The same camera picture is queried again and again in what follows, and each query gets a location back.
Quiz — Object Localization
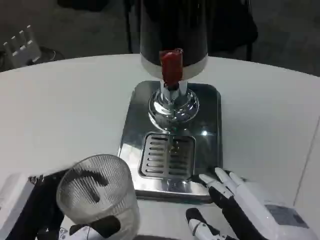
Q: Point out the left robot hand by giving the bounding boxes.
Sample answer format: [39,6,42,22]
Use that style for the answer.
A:
[0,167,122,240]

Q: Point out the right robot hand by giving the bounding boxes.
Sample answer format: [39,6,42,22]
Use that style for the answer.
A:
[185,167,320,240]

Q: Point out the clear ribbed glass cup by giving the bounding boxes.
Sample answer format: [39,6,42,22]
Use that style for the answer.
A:
[56,154,141,240]

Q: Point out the slotted steel drain grid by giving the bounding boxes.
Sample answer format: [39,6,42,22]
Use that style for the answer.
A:
[138,132,196,178]

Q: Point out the steel drip tray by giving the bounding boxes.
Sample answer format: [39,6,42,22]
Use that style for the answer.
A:
[116,80,223,204]

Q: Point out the black drink dispenser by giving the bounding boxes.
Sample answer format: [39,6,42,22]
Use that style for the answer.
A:
[138,0,209,132]

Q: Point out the red tap handle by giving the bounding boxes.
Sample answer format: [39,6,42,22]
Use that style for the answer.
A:
[159,49,184,86]

